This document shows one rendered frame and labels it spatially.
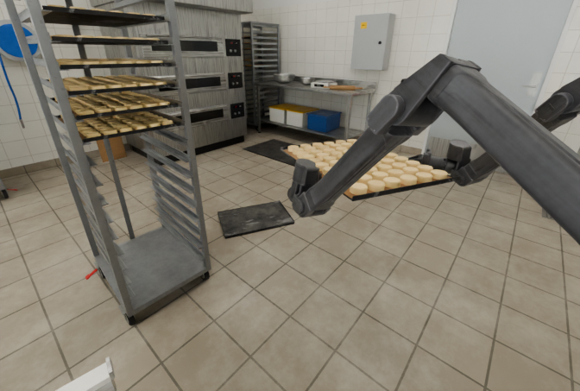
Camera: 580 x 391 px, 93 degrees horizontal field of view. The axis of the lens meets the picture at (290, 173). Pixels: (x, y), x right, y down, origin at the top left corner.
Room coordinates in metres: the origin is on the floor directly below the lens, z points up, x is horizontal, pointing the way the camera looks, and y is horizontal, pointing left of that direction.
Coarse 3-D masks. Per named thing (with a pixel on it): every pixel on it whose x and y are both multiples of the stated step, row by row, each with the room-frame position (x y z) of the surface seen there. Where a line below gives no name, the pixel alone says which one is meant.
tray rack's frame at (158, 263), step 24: (120, 0) 1.75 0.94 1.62; (24, 48) 1.41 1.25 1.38; (48, 120) 1.41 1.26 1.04; (72, 192) 1.41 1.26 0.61; (120, 192) 1.59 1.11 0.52; (144, 240) 1.58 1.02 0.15; (168, 240) 1.58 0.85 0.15; (96, 264) 1.37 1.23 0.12; (144, 264) 1.34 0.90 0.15; (168, 264) 1.34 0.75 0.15; (192, 264) 1.34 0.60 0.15; (144, 288) 1.15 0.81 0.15; (168, 288) 1.15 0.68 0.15
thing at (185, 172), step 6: (144, 150) 1.71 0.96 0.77; (150, 150) 1.68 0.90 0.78; (156, 156) 1.60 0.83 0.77; (162, 156) 1.56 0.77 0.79; (162, 162) 1.50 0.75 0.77; (168, 162) 1.50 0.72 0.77; (174, 162) 1.44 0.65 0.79; (174, 168) 1.42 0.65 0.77; (180, 168) 1.40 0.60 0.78; (186, 168) 1.35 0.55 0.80; (186, 174) 1.33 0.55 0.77; (192, 174) 1.31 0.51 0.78
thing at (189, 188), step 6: (144, 162) 1.72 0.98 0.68; (150, 162) 1.71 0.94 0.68; (156, 168) 1.62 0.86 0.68; (162, 168) 1.58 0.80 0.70; (162, 174) 1.53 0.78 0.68; (168, 174) 1.53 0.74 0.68; (174, 180) 1.45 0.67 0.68; (180, 180) 1.42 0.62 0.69; (180, 186) 1.37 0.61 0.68; (186, 186) 1.37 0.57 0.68; (192, 186) 1.32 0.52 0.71; (192, 192) 1.30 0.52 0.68
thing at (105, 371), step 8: (96, 368) 0.28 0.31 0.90; (104, 368) 0.28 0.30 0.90; (112, 368) 0.28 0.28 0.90; (80, 376) 0.27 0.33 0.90; (88, 376) 0.27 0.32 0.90; (96, 376) 0.27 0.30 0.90; (104, 376) 0.27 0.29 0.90; (112, 376) 0.27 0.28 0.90; (72, 384) 0.26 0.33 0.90; (80, 384) 0.26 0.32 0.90; (88, 384) 0.26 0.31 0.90; (96, 384) 0.26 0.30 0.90; (104, 384) 0.26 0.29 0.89; (112, 384) 0.27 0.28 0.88
